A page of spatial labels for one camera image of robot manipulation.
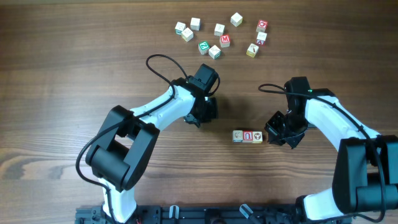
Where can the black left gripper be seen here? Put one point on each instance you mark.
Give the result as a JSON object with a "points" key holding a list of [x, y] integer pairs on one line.
{"points": [[213, 116]]}

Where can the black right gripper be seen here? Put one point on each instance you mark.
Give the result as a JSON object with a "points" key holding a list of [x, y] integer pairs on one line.
{"points": [[270, 128]]}

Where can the soccer ball yellow block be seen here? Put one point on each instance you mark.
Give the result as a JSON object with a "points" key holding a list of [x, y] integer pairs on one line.
{"points": [[257, 137]]}

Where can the red letter U block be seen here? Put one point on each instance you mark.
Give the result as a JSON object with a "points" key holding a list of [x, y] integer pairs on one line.
{"points": [[248, 136]]}

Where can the blue letter H block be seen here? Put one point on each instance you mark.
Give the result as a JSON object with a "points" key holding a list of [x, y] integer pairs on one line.
{"points": [[237, 136]]}

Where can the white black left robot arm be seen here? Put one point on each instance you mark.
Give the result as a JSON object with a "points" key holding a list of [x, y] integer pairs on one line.
{"points": [[119, 154]]}

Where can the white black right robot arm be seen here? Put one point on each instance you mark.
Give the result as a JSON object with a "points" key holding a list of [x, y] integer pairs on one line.
{"points": [[365, 177]]}

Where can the green letter V block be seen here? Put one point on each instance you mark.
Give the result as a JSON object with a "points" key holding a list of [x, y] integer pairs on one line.
{"points": [[214, 52]]}

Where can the green letter Z block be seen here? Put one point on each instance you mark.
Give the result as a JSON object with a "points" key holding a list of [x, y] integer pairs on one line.
{"points": [[203, 47]]}

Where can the red letter M block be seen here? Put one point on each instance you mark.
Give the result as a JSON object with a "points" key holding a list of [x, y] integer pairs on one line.
{"points": [[225, 41]]}

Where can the yellow bottle picture block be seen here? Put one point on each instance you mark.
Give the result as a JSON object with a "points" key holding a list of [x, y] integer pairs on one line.
{"points": [[252, 50]]}

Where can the yellow edged letter block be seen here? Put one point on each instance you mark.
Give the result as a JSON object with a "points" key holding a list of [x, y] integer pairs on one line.
{"points": [[187, 34]]}

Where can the green edged white block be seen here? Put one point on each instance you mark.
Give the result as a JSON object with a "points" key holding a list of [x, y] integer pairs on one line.
{"points": [[219, 30]]}

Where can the teal edged white block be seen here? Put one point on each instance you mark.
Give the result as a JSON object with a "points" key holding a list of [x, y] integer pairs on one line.
{"points": [[179, 28]]}

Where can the blue edged white block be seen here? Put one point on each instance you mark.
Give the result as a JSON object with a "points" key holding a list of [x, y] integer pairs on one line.
{"points": [[195, 23]]}

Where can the red letter A block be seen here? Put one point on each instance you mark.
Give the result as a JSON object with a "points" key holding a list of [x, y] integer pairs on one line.
{"points": [[261, 38]]}

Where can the yellow letter S block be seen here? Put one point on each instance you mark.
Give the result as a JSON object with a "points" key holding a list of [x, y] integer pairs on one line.
{"points": [[236, 19]]}

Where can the red letter Q block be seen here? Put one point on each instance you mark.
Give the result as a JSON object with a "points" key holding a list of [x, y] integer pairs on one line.
{"points": [[261, 26]]}

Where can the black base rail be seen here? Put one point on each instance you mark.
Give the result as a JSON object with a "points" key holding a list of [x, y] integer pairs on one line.
{"points": [[151, 214]]}

